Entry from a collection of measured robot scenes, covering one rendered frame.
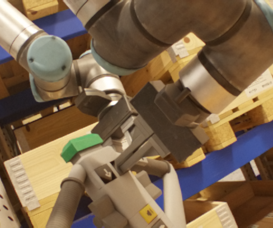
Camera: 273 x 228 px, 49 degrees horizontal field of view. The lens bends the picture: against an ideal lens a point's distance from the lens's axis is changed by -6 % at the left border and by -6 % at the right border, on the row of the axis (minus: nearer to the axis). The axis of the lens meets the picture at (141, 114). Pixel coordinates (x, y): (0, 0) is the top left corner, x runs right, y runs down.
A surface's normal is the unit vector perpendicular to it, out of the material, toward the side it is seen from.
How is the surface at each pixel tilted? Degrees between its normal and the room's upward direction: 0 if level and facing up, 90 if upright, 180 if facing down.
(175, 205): 69
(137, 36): 116
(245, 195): 90
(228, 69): 108
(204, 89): 100
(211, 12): 130
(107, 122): 62
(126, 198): 74
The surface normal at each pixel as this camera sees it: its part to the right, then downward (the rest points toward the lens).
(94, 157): 0.64, -0.64
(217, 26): -0.08, 0.71
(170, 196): 0.25, -0.80
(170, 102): -0.45, 0.14
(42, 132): 0.28, -0.21
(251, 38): 0.15, 0.49
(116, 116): -0.70, -0.25
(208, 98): -0.09, 0.47
